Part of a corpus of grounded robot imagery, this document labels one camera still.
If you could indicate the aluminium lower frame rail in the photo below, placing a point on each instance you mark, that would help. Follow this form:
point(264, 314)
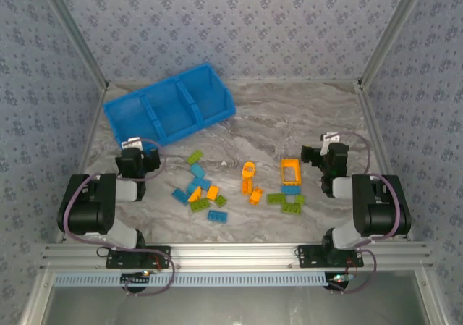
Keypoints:
point(36, 299)
point(430, 299)

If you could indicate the aluminium table side rail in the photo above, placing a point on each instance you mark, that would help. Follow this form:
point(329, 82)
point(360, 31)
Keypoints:
point(374, 122)

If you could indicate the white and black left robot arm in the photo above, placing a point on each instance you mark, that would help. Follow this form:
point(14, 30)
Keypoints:
point(87, 209)

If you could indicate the aluminium mounting rail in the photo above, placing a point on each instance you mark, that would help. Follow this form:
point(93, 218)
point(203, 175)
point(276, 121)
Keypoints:
point(235, 256)

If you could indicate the aluminium frame post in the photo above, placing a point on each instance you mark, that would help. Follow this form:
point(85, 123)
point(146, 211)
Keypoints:
point(75, 32)
point(391, 32)

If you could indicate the black controller board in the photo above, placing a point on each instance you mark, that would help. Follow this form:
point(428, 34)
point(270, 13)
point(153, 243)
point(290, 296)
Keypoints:
point(132, 278)
point(338, 283)

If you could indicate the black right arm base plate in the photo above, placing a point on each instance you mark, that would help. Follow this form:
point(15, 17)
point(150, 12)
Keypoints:
point(307, 260)

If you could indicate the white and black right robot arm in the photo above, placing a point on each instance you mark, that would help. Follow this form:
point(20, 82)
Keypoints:
point(376, 213)

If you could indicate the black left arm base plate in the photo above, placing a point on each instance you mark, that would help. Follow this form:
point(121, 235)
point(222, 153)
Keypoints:
point(119, 261)

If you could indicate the blue lego brick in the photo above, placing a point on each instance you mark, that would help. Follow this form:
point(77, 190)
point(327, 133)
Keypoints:
point(179, 195)
point(197, 169)
point(290, 190)
point(201, 183)
point(217, 216)
point(190, 188)

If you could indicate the grey metal panel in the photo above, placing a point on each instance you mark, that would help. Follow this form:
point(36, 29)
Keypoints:
point(235, 307)

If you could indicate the small green lego brick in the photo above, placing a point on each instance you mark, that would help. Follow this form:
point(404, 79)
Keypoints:
point(220, 201)
point(299, 199)

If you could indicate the blue three-compartment plastic bin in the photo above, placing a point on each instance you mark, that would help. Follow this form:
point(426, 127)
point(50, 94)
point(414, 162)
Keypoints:
point(170, 104)

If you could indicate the orange sloped lego brick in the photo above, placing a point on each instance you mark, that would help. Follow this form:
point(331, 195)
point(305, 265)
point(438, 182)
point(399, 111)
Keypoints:
point(195, 194)

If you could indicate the orange lego window frame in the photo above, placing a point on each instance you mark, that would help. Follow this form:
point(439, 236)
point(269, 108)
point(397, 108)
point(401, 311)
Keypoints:
point(284, 171)

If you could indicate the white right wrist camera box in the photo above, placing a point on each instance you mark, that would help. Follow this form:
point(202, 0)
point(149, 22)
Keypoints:
point(331, 137)

